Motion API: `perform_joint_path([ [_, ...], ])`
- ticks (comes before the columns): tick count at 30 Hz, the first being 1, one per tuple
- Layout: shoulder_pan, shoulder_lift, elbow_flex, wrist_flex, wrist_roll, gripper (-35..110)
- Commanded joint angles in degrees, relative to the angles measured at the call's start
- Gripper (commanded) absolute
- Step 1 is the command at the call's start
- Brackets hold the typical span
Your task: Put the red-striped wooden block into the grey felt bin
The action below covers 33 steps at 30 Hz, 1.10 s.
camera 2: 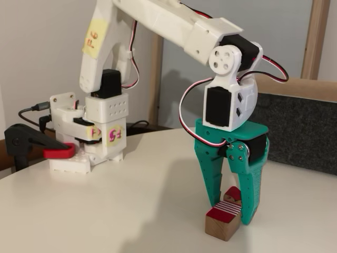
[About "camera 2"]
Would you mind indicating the pale frosted panel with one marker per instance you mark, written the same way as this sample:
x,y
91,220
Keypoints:
x,y
284,31

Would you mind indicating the dark grey felt basket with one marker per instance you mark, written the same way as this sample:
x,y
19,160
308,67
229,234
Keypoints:
x,y
302,126

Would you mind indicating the black clamp with red pad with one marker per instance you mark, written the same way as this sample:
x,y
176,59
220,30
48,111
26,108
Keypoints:
x,y
23,137

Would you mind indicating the yellow sticker F5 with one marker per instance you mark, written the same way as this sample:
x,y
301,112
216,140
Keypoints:
x,y
115,135

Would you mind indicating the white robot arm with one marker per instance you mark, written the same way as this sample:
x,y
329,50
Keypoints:
x,y
163,23

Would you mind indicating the red painted wooden figure block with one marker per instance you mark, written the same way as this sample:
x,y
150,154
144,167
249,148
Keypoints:
x,y
221,224

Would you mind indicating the teal gripper black servo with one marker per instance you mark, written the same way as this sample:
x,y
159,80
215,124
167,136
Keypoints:
x,y
210,140

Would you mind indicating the light wooden post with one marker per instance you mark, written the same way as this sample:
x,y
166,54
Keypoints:
x,y
314,39
155,92

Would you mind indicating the yellow sticker F3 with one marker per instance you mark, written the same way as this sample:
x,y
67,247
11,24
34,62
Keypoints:
x,y
94,131

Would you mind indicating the yellow sticker F6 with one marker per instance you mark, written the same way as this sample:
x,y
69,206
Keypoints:
x,y
94,37

